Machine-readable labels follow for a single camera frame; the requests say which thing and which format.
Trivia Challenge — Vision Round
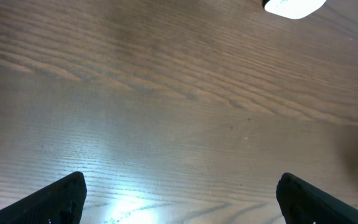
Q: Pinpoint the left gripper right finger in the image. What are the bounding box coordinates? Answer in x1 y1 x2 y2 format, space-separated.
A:
276 172 358 224

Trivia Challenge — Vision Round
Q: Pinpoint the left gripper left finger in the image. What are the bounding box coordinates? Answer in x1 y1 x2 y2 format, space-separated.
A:
0 171 87 224

